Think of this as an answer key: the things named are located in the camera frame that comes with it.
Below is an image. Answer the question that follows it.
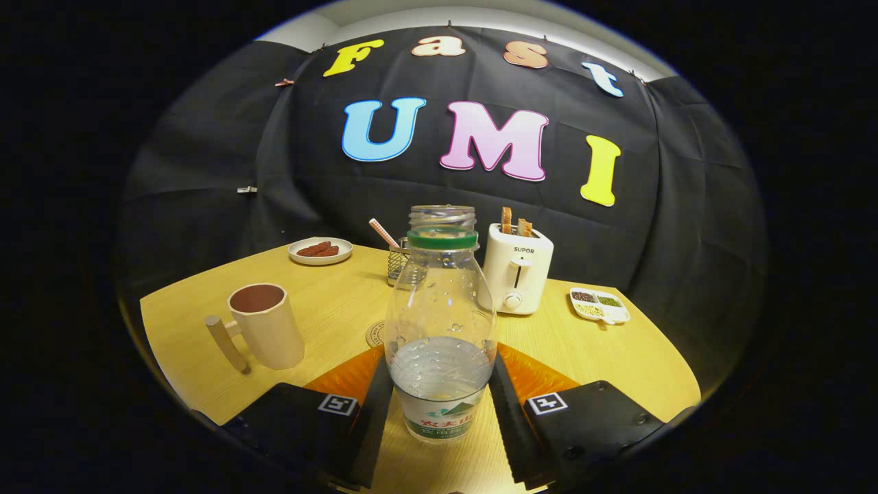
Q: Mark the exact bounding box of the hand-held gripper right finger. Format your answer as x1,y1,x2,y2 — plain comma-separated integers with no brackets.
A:
488,342,697,491

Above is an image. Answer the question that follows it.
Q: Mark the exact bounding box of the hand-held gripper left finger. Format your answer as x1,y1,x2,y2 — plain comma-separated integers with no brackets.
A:
219,343,396,491

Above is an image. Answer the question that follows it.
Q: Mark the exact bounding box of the clear plastic juice bottle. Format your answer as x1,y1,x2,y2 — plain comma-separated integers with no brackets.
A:
383,204,499,444

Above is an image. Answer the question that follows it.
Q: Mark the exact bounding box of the cream cup with wooden handle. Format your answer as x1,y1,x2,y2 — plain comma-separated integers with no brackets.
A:
204,283,305,373

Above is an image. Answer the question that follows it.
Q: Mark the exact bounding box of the wooden table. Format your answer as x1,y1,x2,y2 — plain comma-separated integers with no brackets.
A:
140,242,702,494

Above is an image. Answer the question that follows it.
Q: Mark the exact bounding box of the white divided grain dish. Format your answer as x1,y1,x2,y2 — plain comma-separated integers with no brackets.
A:
569,287,631,326

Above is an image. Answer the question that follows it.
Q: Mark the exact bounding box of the white toaster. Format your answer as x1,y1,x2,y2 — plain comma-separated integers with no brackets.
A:
478,223,554,316

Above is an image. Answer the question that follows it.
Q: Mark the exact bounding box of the round white plate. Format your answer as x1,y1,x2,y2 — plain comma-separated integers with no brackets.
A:
288,237,354,266

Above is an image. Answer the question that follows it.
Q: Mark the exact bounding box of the striped straw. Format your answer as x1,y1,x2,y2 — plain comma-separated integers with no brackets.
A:
369,218,400,249

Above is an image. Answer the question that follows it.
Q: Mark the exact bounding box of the black backdrop cloth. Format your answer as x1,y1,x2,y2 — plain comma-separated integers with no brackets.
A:
117,26,766,399

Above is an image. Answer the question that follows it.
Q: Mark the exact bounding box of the metal wire basket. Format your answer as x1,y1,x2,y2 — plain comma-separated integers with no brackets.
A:
387,238,412,287

